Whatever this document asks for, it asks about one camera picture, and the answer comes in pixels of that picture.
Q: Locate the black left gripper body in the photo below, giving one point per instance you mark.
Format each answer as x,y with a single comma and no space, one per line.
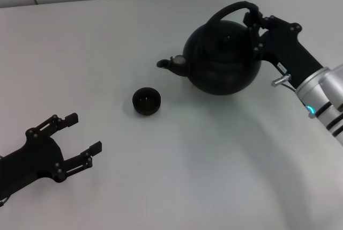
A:
34,160

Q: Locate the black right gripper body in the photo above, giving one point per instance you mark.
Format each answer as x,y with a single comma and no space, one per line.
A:
289,53

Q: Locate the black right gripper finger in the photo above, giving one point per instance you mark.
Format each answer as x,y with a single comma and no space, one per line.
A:
254,39
249,18

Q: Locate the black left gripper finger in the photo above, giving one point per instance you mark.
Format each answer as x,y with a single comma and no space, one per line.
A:
71,118
96,148

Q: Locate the black round teapot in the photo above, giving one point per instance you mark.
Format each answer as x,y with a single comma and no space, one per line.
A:
222,74

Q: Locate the small black teacup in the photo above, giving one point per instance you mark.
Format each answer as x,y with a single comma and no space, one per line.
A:
147,110

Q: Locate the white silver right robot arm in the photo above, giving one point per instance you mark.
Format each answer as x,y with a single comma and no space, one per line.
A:
321,88

